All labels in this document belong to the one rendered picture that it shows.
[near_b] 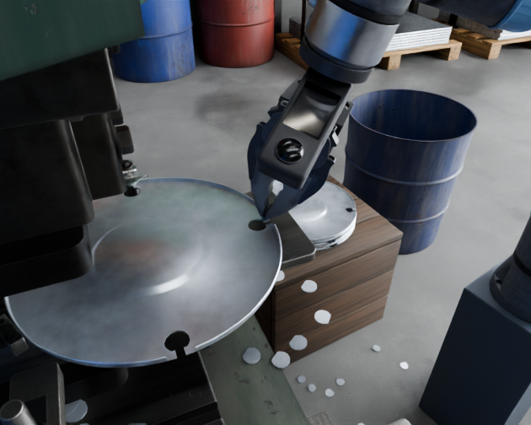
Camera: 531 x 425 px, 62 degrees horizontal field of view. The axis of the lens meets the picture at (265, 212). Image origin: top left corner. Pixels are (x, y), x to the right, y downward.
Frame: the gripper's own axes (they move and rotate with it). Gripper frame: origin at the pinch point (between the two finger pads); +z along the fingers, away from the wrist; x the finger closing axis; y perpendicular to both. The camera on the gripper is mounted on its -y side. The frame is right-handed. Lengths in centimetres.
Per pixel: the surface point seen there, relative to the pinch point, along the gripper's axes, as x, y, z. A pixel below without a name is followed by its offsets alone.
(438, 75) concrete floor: -47, 293, 67
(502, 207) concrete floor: -79, 137, 56
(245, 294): -2.6, -11.8, 0.5
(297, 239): -4.7, -1.6, 0.0
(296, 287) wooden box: -11, 34, 47
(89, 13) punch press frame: 6.9, -25.0, -26.7
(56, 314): 12.4, -20.2, 5.7
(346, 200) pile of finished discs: -14, 64, 38
